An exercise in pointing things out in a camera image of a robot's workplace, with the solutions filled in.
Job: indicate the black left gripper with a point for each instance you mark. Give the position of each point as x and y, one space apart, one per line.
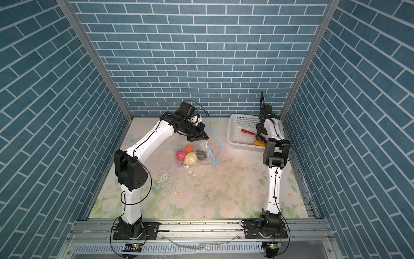
199 135

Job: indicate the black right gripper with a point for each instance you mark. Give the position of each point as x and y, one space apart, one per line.
259 128

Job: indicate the yellow toy fruit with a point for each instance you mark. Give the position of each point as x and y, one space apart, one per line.
259 143

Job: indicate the orange toy fruit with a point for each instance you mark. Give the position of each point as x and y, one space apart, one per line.
188 149

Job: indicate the clear zip top bag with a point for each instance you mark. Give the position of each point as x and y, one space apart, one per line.
212 147

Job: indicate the dark brown toy food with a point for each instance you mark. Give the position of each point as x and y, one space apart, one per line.
201 155

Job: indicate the cream toy bun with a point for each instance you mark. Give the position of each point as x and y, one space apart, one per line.
191 159

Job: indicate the pink toy fruit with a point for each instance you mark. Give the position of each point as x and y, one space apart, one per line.
180 155

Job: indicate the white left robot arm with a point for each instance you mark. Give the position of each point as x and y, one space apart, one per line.
130 166

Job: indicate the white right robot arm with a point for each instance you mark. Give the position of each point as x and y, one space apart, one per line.
275 158

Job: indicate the red toy chili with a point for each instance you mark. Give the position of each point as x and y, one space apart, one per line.
248 132

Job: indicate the white plastic basket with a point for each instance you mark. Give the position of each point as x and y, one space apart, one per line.
242 141

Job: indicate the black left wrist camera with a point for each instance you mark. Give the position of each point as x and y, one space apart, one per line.
189 113

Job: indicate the aluminium right corner post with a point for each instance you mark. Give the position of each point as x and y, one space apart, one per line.
321 30

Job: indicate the aluminium corner post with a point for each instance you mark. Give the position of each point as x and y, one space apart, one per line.
81 33
321 30

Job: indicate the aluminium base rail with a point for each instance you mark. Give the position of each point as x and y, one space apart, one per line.
201 239

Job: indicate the aluminium left corner post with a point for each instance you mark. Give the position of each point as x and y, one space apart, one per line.
81 33

